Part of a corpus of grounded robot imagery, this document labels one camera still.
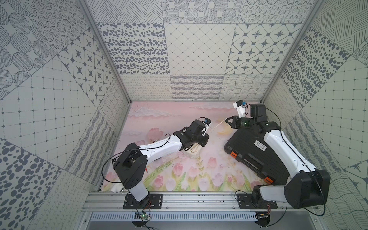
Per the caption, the cream cloth soil bag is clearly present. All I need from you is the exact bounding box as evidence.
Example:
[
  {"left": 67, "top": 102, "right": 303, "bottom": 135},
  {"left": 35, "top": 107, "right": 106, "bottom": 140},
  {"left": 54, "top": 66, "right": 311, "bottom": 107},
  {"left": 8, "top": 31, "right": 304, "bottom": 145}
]
[{"left": 183, "top": 143, "right": 203, "bottom": 159}]

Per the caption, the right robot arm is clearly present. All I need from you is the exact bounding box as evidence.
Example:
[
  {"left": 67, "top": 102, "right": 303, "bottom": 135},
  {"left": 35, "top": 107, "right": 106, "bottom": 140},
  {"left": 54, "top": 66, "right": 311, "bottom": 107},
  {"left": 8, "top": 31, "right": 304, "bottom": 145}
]
[{"left": 224, "top": 100, "right": 331, "bottom": 209}]

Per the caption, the white pipe elbow fitting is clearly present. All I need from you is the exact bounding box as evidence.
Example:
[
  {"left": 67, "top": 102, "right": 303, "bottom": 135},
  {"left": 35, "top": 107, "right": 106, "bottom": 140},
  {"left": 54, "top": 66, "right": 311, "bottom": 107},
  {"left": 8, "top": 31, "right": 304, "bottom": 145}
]
[{"left": 111, "top": 183, "right": 124, "bottom": 193}]

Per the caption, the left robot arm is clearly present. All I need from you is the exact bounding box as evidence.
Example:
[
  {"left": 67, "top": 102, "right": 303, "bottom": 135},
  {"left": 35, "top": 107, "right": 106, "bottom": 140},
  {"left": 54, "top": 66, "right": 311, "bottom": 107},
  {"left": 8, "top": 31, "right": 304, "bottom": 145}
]
[{"left": 112, "top": 117, "right": 211, "bottom": 202}]

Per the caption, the black plastic tool case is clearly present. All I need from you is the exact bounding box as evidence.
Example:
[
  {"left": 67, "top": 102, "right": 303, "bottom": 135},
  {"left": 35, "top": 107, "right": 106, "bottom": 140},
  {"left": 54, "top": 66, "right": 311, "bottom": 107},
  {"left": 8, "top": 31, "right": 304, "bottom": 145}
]
[{"left": 224, "top": 129, "right": 289, "bottom": 186}]

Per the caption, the small circuit board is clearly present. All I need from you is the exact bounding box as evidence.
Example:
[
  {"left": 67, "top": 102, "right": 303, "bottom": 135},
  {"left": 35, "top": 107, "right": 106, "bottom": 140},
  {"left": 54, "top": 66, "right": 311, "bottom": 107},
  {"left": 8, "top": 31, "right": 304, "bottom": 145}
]
[{"left": 135, "top": 213, "right": 151, "bottom": 221}]

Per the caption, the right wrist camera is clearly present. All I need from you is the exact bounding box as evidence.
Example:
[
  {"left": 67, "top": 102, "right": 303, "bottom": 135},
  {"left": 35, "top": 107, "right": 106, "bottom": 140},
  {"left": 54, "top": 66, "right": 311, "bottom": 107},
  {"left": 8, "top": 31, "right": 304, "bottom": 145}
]
[{"left": 233, "top": 100, "right": 247, "bottom": 118}]

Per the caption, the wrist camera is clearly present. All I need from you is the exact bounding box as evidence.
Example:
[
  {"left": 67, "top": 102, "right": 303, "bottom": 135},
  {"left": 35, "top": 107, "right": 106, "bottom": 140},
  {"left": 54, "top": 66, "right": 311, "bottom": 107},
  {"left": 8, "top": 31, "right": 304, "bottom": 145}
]
[
  {"left": 233, "top": 100, "right": 247, "bottom": 118},
  {"left": 202, "top": 118, "right": 211, "bottom": 136}
]

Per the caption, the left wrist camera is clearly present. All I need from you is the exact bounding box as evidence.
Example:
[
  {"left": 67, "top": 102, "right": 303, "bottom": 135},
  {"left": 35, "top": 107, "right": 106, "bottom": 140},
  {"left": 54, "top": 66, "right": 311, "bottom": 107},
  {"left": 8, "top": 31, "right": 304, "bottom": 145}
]
[{"left": 202, "top": 118, "right": 211, "bottom": 136}]

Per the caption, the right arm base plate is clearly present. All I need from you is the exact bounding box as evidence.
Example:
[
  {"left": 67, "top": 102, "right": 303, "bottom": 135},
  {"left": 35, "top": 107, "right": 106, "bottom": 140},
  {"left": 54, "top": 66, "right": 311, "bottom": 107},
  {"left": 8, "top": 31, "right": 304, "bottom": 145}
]
[{"left": 234, "top": 185, "right": 278, "bottom": 210}]

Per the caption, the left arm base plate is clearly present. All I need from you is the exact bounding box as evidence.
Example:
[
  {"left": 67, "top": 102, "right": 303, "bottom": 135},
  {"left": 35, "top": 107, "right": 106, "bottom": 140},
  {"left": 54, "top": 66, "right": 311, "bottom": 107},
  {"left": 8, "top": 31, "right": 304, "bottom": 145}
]
[{"left": 123, "top": 193, "right": 163, "bottom": 209}]

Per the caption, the aluminium rail frame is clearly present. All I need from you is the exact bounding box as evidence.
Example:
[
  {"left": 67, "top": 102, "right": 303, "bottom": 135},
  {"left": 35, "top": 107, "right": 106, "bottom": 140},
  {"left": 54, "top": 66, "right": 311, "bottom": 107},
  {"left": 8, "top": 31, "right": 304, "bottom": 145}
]
[{"left": 81, "top": 191, "right": 320, "bottom": 213}]

